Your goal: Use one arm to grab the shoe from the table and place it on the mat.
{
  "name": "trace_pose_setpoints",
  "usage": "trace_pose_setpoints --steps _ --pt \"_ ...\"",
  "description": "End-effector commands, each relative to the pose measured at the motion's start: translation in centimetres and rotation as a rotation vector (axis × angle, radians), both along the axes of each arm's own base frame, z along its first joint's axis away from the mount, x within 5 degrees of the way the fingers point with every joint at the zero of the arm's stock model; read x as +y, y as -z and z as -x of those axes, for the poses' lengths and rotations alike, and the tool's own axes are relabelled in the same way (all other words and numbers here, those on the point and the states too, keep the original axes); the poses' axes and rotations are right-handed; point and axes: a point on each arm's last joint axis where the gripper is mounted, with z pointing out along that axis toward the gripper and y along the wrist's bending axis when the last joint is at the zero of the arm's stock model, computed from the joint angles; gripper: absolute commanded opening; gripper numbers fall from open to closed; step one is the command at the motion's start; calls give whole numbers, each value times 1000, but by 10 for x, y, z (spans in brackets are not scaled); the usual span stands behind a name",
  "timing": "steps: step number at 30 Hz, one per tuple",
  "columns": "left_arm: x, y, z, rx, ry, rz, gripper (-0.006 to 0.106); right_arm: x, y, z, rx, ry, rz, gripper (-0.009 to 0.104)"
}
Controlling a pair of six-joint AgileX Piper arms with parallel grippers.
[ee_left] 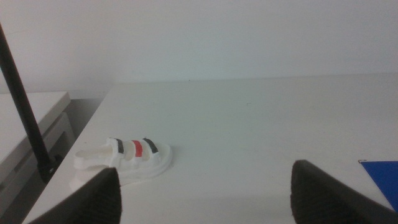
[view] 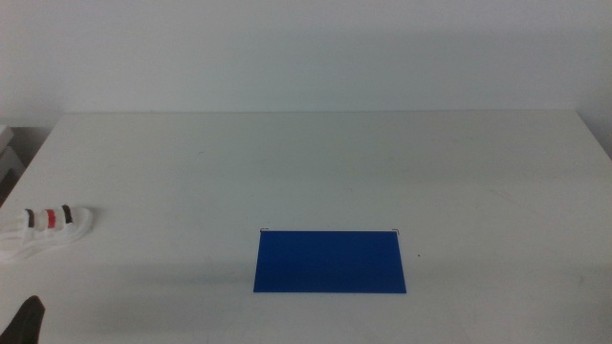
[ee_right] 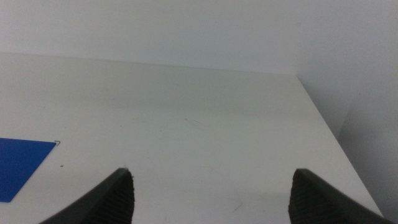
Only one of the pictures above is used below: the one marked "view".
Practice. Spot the blue rectangular mat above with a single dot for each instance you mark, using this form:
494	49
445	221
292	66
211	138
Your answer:
330	263

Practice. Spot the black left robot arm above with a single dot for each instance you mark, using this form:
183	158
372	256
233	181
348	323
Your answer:
21	325

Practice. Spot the white side furniture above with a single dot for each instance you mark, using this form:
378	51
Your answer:
7	157

